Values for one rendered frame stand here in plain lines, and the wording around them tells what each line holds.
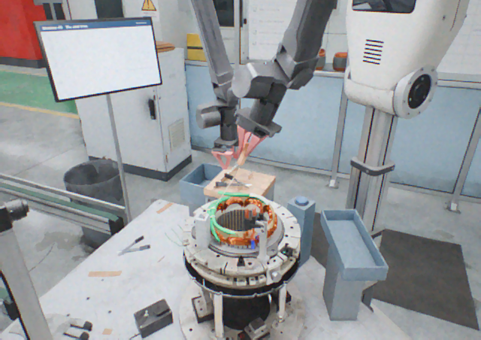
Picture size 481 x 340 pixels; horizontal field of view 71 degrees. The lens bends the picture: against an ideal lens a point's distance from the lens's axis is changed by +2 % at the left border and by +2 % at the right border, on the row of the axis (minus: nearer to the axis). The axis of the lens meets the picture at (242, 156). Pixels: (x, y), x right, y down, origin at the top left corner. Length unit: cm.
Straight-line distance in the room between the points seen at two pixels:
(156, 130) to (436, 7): 261
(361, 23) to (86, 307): 118
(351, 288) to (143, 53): 140
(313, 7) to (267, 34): 248
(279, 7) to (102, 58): 170
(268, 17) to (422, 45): 220
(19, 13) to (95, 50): 275
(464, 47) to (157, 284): 253
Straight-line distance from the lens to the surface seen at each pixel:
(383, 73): 101
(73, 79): 172
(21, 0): 441
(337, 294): 109
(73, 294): 133
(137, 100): 320
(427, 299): 248
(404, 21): 97
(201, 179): 137
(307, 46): 66
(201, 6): 96
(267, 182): 121
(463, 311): 250
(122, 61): 179
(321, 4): 61
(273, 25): 306
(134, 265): 135
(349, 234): 109
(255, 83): 68
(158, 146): 325
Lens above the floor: 168
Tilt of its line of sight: 26 degrees down
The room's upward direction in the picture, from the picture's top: straight up
